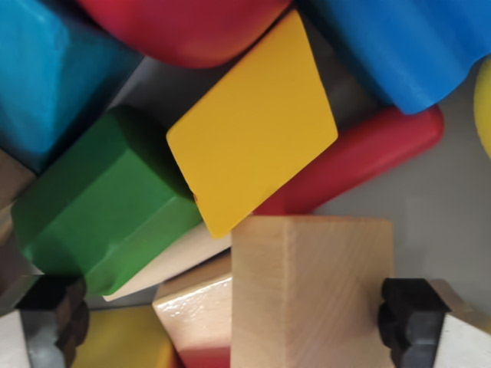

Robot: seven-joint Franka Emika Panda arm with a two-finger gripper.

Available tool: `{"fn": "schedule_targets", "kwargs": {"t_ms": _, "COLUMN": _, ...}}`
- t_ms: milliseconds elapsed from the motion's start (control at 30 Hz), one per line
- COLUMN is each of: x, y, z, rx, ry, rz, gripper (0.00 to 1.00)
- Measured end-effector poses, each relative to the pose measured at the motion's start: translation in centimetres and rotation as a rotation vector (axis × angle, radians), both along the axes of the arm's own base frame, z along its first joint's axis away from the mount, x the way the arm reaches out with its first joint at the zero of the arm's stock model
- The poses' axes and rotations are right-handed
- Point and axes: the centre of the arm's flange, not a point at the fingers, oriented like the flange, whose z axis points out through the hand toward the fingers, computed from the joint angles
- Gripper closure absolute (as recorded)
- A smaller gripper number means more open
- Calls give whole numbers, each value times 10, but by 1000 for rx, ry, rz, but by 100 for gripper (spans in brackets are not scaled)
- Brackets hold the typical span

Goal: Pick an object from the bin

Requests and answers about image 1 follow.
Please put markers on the black padded gripper right finger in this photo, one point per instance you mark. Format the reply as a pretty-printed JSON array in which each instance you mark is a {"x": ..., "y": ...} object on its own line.
[{"x": 418, "y": 329}]

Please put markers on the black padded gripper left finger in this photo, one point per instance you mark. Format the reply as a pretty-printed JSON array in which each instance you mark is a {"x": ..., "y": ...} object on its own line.
[{"x": 46, "y": 329}]

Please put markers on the natural wooden cube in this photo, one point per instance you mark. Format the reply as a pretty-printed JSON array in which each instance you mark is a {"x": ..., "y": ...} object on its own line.
[{"x": 307, "y": 291}]

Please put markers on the white plastic bin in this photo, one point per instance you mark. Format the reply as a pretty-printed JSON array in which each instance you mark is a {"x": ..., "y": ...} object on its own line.
[{"x": 422, "y": 214}]

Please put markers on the green bevelled wooden block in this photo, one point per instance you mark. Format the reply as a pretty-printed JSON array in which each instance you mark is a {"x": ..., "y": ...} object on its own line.
[{"x": 99, "y": 207}]

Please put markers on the glossy natural wooden block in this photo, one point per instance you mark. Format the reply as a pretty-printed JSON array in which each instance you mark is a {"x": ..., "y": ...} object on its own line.
[{"x": 195, "y": 306}]

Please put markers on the brown wooden piece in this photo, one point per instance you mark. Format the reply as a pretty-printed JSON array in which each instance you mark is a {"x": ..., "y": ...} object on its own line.
[{"x": 15, "y": 176}]

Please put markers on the yellow ball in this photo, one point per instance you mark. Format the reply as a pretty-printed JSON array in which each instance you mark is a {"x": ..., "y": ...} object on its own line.
[{"x": 484, "y": 111}]

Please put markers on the teal wooden block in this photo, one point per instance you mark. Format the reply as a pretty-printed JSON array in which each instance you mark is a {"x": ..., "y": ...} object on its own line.
[{"x": 50, "y": 76}]

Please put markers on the blue ridged cylinder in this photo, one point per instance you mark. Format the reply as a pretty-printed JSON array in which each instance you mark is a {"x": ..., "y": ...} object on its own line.
[{"x": 403, "y": 50}]

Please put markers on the red plastic dome toy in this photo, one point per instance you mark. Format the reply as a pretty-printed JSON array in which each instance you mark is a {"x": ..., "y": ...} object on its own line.
[{"x": 184, "y": 30}]

